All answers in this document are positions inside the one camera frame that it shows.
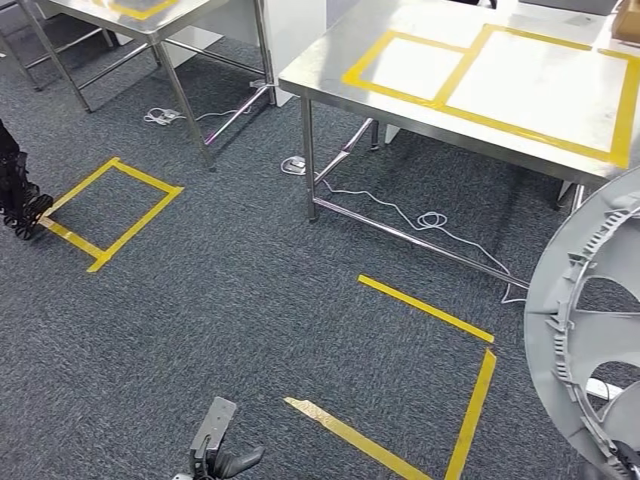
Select dark left robot hand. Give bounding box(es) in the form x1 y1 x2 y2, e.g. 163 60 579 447
192 445 266 480

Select stainless steel workbench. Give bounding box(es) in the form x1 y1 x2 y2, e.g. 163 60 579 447
278 0 640 293

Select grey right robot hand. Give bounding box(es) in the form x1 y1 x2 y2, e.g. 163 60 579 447
612 440 640 480

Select white desk panel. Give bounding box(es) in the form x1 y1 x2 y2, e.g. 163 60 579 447
192 0 328 107

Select yellow tape on table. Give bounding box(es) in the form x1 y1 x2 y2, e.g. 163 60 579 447
92 0 178 21

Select yellow tape on workbench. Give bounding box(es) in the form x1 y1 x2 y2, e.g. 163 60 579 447
341 23 640 170

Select black lattice object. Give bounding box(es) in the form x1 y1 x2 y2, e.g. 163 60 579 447
0 119 54 241

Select silver plastic wheel cover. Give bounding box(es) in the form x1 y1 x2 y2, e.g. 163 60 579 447
524 165 640 480

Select white floor cable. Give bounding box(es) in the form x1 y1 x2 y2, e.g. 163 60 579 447
279 155 531 306
143 104 254 128

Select stainless steel table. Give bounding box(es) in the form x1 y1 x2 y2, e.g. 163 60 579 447
0 0 276 172

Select yellow floor tape square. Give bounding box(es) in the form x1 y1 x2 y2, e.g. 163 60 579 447
284 273 497 480
38 156 185 274

